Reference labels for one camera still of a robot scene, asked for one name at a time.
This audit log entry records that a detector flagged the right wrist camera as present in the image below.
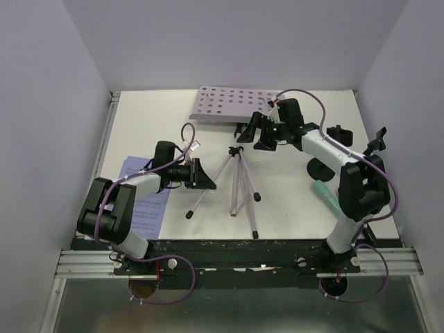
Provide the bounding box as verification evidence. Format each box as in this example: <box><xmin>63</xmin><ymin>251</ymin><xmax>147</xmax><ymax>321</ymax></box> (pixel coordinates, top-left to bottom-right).
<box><xmin>267</xmin><ymin>96</ymin><xmax>282</xmax><ymax>123</ymax></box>

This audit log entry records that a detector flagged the sheet music page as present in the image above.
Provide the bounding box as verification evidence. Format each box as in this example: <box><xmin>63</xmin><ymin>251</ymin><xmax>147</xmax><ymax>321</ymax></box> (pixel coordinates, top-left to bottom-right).
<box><xmin>119</xmin><ymin>156</ymin><xmax>171</xmax><ymax>240</ymax></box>

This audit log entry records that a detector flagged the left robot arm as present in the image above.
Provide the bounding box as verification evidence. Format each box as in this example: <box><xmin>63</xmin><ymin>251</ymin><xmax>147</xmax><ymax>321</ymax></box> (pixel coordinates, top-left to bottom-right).
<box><xmin>76</xmin><ymin>141</ymin><xmax>216</xmax><ymax>274</ymax></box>

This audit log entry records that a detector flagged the green microphone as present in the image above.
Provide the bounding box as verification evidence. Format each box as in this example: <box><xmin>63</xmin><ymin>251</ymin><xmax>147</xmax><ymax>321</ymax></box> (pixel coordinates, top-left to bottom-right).
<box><xmin>311</xmin><ymin>180</ymin><xmax>341</xmax><ymax>217</ymax></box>

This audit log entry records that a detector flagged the black microphone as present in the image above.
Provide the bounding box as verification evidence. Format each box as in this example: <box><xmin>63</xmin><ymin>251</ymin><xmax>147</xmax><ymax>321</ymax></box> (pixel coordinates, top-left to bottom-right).
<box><xmin>362</xmin><ymin>225</ymin><xmax>377</xmax><ymax>247</ymax></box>

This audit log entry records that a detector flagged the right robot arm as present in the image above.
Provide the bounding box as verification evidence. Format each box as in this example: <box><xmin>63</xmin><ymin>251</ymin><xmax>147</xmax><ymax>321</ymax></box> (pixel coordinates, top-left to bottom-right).
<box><xmin>237</xmin><ymin>98</ymin><xmax>391</xmax><ymax>272</ymax></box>

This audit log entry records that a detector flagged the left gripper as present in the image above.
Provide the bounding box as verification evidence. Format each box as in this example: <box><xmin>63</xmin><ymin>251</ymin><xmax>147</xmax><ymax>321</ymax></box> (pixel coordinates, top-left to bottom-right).
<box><xmin>167</xmin><ymin>157</ymin><xmax>216</xmax><ymax>188</ymax></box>

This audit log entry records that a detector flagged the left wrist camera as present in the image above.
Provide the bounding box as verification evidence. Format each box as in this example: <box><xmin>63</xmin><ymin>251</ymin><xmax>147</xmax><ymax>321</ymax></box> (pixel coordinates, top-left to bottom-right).
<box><xmin>182</xmin><ymin>139</ymin><xmax>200</xmax><ymax>162</ymax></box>

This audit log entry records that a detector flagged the purple cable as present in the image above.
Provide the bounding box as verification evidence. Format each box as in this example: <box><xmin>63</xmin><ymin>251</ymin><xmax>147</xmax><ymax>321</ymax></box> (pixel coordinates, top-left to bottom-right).
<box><xmin>92</xmin><ymin>123</ymin><xmax>197</xmax><ymax>307</ymax></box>
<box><xmin>273</xmin><ymin>88</ymin><xmax>400</xmax><ymax>302</ymax></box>

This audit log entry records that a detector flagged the black mounting rail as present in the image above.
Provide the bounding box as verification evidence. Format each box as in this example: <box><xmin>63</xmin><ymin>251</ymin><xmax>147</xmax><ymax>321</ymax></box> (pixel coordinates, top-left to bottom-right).
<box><xmin>71</xmin><ymin>237</ymin><xmax>361</xmax><ymax>291</ymax></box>

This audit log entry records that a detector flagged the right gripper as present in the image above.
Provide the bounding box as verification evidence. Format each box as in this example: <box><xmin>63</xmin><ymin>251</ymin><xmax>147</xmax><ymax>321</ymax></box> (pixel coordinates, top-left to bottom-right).
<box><xmin>237</xmin><ymin>111</ymin><xmax>289</xmax><ymax>152</ymax></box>

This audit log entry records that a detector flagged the aluminium frame rail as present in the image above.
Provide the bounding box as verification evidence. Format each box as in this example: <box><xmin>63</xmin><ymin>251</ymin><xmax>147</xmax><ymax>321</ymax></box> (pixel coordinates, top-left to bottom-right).
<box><xmin>37</xmin><ymin>90</ymin><xmax>426</xmax><ymax>333</ymax></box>

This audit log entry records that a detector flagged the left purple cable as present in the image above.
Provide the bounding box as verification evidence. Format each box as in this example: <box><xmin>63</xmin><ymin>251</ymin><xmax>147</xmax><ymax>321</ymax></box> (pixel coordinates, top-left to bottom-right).
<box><xmin>92</xmin><ymin>123</ymin><xmax>197</xmax><ymax>307</ymax></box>

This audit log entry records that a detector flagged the white music stand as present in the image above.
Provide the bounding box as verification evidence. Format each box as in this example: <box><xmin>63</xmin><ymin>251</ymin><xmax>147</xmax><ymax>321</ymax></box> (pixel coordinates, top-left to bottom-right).
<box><xmin>189</xmin><ymin>86</ymin><xmax>274</xmax><ymax>239</ymax></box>

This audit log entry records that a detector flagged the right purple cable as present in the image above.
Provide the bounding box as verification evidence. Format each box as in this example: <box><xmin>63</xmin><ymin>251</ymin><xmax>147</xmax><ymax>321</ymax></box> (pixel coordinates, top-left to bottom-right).
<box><xmin>273</xmin><ymin>88</ymin><xmax>400</xmax><ymax>302</ymax></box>

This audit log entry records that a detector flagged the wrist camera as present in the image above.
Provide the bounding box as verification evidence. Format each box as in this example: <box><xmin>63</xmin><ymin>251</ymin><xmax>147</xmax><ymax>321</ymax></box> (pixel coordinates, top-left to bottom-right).
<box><xmin>267</xmin><ymin>96</ymin><xmax>282</xmax><ymax>123</ymax></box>
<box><xmin>182</xmin><ymin>139</ymin><xmax>200</xmax><ymax>162</ymax></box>

